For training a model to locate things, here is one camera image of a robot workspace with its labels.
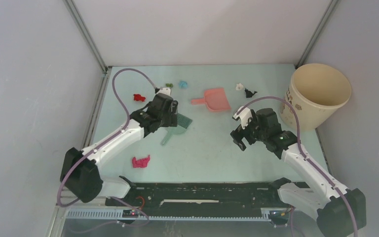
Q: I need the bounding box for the white paper scrap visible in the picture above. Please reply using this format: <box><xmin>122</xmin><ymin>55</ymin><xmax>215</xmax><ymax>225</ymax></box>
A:
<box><xmin>235</xmin><ymin>83</ymin><xmax>244</xmax><ymax>91</ymax></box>

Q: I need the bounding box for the right aluminium frame post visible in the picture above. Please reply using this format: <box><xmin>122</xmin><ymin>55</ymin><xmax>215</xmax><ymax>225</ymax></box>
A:
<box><xmin>295</xmin><ymin>0</ymin><xmax>341</xmax><ymax>69</ymax></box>

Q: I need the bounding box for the pink plastic dustpan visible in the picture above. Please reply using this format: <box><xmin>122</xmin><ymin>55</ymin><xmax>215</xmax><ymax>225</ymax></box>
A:
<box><xmin>191</xmin><ymin>87</ymin><xmax>231</xmax><ymax>112</ymax></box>

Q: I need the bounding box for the left aluminium frame post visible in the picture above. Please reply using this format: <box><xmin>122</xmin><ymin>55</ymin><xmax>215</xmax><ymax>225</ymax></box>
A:
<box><xmin>63</xmin><ymin>0</ymin><xmax>108</xmax><ymax>73</ymax></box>

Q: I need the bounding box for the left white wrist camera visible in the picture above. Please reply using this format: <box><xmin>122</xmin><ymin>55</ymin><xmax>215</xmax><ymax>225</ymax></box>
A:
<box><xmin>155</xmin><ymin>87</ymin><xmax>172</xmax><ymax>96</ymax></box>

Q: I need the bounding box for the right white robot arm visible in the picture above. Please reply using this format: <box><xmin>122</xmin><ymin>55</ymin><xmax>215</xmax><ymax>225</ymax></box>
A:
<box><xmin>230</xmin><ymin>108</ymin><xmax>367</xmax><ymax>237</ymax></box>

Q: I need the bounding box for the aluminium frame post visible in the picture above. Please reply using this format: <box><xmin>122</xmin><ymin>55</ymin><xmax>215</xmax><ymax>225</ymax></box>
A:
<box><xmin>63</xmin><ymin>0</ymin><xmax>108</xmax><ymax>73</ymax></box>
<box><xmin>295</xmin><ymin>0</ymin><xmax>341</xmax><ymax>69</ymax></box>

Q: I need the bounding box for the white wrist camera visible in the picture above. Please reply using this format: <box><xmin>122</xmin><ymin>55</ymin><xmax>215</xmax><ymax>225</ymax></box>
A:
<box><xmin>232</xmin><ymin>106</ymin><xmax>253</xmax><ymax>129</ymax></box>
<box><xmin>155</xmin><ymin>87</ymin><xmax>172</xmax><ymax>96</ymax></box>

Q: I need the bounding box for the green plastic brush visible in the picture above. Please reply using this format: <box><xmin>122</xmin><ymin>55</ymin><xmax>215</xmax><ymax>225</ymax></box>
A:
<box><xmin>160</xmin><ymin>113</ymin><xmax>192</xmax><ymax>146</ymax></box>

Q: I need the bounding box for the red paper scrap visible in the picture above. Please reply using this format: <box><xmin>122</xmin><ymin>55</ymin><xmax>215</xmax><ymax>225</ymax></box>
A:
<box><xmin>133</xmin><ymin>94</ymin><xmax>146</xmax><ymax>102</ymax></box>

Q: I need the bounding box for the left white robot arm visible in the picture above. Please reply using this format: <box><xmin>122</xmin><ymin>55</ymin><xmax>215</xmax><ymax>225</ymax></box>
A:
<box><xmin>60</xmin><ymin>92</ymin><xmax>178</xmax><ymax>206</ymax></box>

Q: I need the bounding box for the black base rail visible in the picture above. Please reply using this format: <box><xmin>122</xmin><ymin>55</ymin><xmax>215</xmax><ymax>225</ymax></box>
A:
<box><xmin>105</xmin><ymin>182</ymin><xmax>292</xmax><ymax>219</ymax></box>

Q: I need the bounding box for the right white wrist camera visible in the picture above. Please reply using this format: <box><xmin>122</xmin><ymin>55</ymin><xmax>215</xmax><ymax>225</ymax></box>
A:
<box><xmin>232</xmin><ymin>106</ymin><xmax>253</xmax><ymax>129</ymax></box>

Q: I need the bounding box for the grey cable duct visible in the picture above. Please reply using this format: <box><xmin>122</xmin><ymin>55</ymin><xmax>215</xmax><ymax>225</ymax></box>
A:
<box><xmin>66</xmin><ymin>209</ymin><xmax>272</xmax><ymax>222</ymax></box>

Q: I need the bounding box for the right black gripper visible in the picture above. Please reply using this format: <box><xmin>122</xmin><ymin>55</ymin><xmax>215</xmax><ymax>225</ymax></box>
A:
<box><xmin>229</xmin><ymin>112</ymin><xmax>267</xmax><ymax>151</ymax></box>

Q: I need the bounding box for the beige paper bucket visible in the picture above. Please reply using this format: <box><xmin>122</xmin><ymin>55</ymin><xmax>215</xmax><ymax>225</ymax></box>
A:
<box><xmin>279</xmin><ymin>63</ymin><xmax>352</xmax><ymax>132</ymax></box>

